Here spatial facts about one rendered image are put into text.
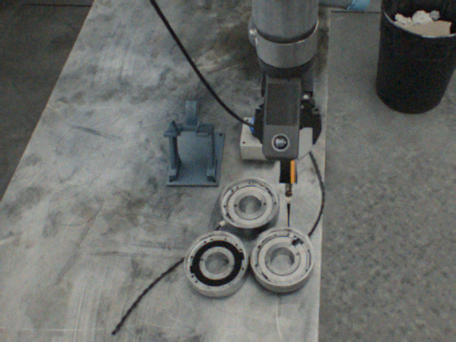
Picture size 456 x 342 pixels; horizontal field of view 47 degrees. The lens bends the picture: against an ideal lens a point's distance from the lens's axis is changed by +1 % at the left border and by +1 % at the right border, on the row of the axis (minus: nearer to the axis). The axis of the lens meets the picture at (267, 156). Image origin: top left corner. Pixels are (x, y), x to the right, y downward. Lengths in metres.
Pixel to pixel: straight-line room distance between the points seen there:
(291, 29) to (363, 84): 1.68
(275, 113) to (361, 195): 1.29
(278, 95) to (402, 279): 1.22
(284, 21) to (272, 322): 0.48
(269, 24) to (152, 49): 0.70
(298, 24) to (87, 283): 0.57
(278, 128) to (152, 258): 0.39
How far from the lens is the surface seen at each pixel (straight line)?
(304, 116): 0.71
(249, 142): 0.98
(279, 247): 0.87
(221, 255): 0.89
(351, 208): 1.88
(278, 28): 0.59
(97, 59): 1.28
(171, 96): 1.14
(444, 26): 2.02
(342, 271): 1.77
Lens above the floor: 1.61
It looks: 54 degrees down
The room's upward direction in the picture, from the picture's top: 5 degrees counter-clockwise
